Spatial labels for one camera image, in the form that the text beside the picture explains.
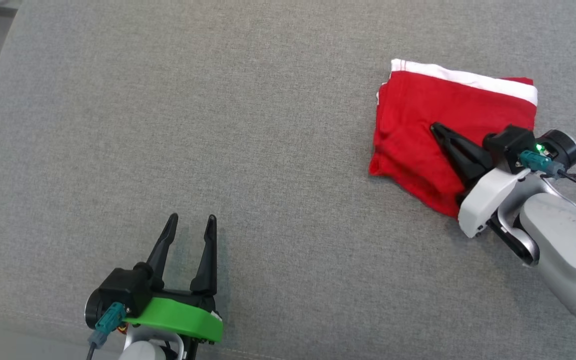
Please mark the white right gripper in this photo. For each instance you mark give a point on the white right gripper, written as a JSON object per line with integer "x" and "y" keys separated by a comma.
{"x": 488, "y": 197}

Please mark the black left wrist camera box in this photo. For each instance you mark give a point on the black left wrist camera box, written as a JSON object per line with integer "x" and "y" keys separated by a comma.
{"x": 123, "y": 290}

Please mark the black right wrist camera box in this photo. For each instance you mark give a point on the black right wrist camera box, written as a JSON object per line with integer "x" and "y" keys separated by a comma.
{"x": 508, "y": 145}

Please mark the red shorts with white stripes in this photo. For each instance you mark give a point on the red shorts with white stripes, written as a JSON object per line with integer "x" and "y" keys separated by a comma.
{"x": 418, "y": 135}

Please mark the teal right camera connector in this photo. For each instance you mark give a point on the teal right camera connector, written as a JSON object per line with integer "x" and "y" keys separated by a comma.
{"x": 538, "y": 161}

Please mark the grey fabric sofa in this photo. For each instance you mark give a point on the grey fabric sofa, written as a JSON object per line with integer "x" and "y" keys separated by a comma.
{"x": 218, "y": 125}

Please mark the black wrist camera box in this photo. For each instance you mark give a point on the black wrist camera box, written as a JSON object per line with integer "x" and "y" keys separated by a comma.
{"x": 123, "y": 290}
{"x": 508, "y": 145}

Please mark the teal camera connector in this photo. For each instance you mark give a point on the teal camera connector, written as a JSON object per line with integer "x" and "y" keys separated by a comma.
{"x": 538, "y": 161}
{"x": 110, "y": 322}

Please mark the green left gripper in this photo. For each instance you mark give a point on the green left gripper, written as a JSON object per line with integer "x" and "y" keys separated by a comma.
{"x": 183, "y": 317}

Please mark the teal left camera connector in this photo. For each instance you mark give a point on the teal left camera connector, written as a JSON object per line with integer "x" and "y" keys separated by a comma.
{"x": 110, "y": 322}

